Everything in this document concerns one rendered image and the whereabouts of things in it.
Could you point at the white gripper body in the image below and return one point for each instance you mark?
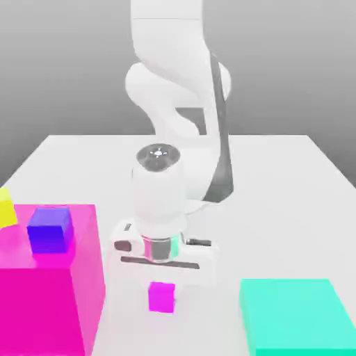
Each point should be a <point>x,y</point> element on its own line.
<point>204,260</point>

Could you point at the small magenta cube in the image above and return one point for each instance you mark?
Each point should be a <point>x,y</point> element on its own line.
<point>161,297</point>

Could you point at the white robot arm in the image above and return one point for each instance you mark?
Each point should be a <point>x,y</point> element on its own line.
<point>164,83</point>

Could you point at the small blue cube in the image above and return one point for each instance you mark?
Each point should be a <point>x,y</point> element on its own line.
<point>50,230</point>

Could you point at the small yellow cube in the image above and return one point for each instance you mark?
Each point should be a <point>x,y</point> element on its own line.
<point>5,211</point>

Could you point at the large turquoise box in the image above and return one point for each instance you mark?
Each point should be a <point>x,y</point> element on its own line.
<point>294,314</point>

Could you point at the large magenta box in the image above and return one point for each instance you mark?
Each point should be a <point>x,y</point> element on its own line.
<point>41,300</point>

